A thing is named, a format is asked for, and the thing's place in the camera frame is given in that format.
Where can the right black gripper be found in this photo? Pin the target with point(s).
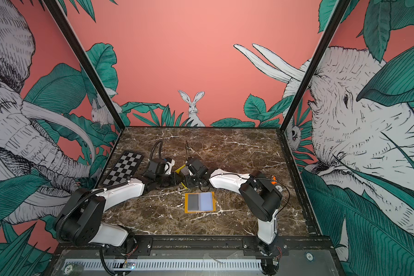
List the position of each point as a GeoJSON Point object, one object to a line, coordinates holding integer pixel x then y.
{"type": "Point", "coordinates": [189, 181]}

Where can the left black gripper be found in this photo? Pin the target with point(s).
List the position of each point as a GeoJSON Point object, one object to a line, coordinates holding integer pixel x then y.
{"type": "Point", "coordinates": [172, 183]}

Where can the yellow plastic card tray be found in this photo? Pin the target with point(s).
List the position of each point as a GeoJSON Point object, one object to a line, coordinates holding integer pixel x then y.
{"type": "Point", "coordinates": [182, 176]}

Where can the yellow leather card holder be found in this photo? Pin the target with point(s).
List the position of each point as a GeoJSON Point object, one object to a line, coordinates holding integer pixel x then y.
{"type": "Point", "coordinates": [207, 202]}

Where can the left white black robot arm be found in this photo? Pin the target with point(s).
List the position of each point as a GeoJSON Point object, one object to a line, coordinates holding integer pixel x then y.
{"type": "Point", "coordinates": [80, 221]}

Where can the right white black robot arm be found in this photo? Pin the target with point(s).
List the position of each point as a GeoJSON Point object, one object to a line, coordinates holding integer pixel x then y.
{"type": "Point", "coordinates": [262, 195]}

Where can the black white checkerboard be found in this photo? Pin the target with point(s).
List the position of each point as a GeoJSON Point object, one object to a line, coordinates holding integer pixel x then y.
{"type": "Point", "coordinates": [124, 169]}

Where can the orange small clip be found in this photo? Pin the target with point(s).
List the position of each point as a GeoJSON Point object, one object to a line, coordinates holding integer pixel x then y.
{"type": "Point", "coordinates": [273, 178]}

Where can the black front rail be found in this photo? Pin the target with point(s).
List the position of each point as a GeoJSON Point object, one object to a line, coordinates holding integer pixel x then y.
{"type": "Point", "coordinates": [143, 245]}

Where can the white slotted cable duct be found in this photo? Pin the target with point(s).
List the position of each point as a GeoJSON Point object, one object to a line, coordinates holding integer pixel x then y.
{"type": "Point", "coordinates": [80, 265]}

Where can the right black frame post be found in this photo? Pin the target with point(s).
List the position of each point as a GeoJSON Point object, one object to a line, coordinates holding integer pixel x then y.
{"type": "Point", "coordinates": [333, 23]}

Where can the black frame post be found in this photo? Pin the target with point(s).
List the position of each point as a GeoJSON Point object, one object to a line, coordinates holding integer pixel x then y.
{"type": "Point", "coordinates": [62, 22]}
{"type": "Point", "coordinates": [333, 23]}

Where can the left black frame post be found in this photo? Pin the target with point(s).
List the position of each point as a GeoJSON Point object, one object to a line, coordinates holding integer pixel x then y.
{"type": "Point", "coordinates": [62, 22]}

